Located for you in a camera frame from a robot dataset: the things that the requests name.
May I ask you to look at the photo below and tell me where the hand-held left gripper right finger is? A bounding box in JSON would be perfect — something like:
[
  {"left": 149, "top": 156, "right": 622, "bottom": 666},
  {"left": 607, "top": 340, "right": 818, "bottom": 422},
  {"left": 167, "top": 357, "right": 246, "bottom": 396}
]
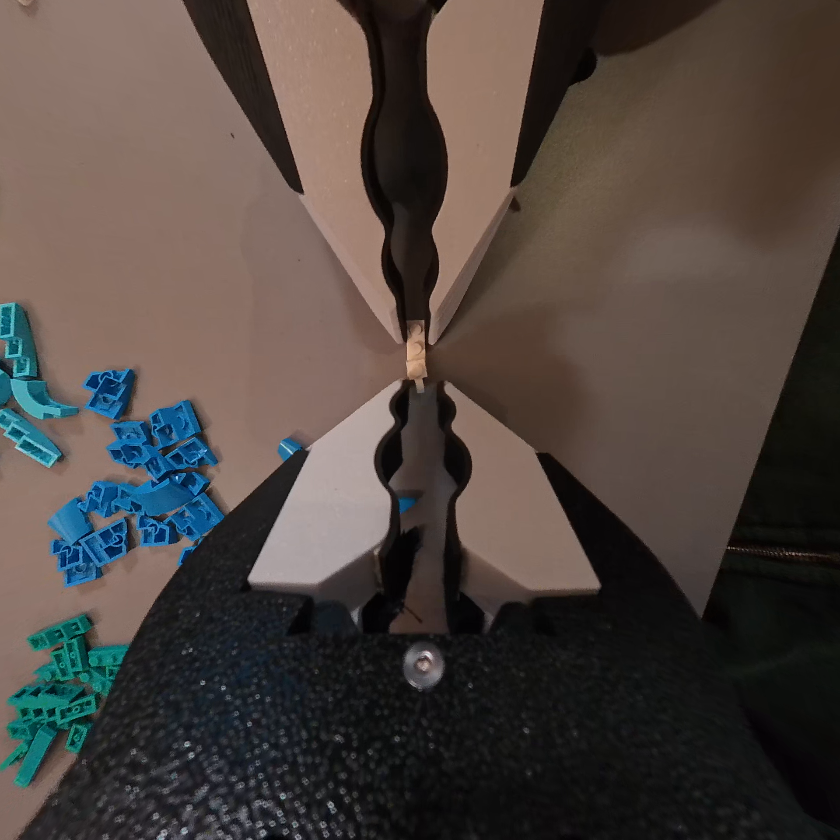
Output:
[{"left": 430, "top": 379, "right": 601, "bottom": 627}]

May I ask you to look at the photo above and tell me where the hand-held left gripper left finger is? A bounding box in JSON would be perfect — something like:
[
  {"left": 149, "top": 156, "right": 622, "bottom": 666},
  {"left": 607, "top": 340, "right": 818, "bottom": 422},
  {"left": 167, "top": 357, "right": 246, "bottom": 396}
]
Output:
[{"left": 248, "top": 379, "right": 421, "bottom": 618}]

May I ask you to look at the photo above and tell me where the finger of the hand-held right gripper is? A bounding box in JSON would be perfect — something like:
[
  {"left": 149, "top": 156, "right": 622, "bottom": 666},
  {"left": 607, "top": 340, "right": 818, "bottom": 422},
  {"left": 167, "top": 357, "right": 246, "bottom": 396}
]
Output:
[
  {"left": 249, "top": 0, "right": 408, "bottom": 343},
  {"left": 420, "top": 0, "right": 547, "bottom": 347}
]

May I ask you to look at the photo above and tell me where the small pale lego plate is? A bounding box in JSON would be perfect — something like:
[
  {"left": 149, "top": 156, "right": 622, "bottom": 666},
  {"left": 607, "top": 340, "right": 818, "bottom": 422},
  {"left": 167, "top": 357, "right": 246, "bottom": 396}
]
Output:
[{"left": 406, "top": 320, "right": 429, "bottom": 383}]

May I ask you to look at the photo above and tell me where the pile of blue lego pieces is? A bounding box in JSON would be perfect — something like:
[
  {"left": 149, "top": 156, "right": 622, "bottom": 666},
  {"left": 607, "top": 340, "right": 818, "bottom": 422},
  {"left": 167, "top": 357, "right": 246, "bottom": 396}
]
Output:
[{"left": 49, "top": 367, "right": 224, "bottom": 588}]

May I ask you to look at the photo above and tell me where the pile of teal green lego pieces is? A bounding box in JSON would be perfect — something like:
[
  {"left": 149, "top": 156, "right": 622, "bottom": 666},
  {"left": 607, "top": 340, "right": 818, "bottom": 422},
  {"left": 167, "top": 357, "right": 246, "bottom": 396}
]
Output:
[{"left": 0, "top": 613, "right": 130, "bottom": 788}]

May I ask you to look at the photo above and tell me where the pile of turquoise lego pieces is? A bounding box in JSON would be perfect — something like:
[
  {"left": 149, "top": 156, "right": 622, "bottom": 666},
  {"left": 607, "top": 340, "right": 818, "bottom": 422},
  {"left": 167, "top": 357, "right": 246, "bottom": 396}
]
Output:
[{"left": 0, "top": 302, "right": 80, "bottom": 468}]

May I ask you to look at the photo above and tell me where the person's dark green jacket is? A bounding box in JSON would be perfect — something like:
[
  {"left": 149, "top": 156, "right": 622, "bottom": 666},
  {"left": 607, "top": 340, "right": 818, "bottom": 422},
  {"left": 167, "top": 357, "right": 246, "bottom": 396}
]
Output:
[{"left": 701, "top": 256, "right": 840, "bottom": 840}]

